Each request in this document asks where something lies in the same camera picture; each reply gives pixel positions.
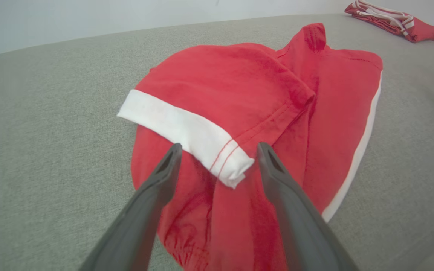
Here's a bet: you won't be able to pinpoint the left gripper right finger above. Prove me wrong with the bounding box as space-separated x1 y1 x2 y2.
257 142 359 271

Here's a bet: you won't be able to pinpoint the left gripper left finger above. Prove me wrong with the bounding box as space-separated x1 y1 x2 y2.
79 143 183 271

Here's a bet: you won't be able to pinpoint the red shorts with white stripe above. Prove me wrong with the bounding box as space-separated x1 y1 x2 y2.
117 23 384 271

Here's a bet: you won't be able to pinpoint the red Bulls 23 jersey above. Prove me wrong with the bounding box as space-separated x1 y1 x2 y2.
344 0 434 44

